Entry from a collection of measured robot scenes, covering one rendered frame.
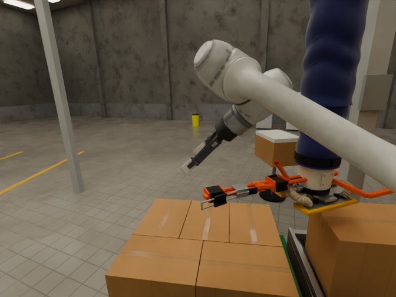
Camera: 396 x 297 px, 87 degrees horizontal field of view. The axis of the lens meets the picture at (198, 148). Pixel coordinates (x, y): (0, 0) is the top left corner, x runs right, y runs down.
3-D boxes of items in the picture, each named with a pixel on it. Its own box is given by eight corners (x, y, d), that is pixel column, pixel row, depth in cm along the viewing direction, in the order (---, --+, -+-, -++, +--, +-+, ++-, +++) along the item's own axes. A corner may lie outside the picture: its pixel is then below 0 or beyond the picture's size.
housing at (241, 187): (242, 190, 110) (243, 182, 108) (249, 196, 103) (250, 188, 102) (230, 192, 108) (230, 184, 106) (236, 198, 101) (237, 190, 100)
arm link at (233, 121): (255, 120, 69) (241, 131, 72) (236, 100, 68) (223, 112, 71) (253, 129, 61) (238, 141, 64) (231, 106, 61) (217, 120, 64)
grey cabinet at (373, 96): (382, 109, 187) (389, 74, 179) (386, 110, 182) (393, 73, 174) (357, 109, 190) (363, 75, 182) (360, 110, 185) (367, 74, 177)
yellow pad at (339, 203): (340, 195, 122) (342, 187, 121) (357, 203, 113) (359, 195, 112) (292, 205, 112) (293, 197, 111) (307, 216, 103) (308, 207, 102)
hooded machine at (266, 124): (254, 129, 873) (256, 100, 841) (256, 126, 919) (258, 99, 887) (270, 130, 846) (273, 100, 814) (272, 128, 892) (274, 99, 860)
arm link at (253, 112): (248, 109, 71) (223, 91, 64) (287, 75, 64) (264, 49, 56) (260, 132, 65) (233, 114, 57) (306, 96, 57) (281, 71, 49)
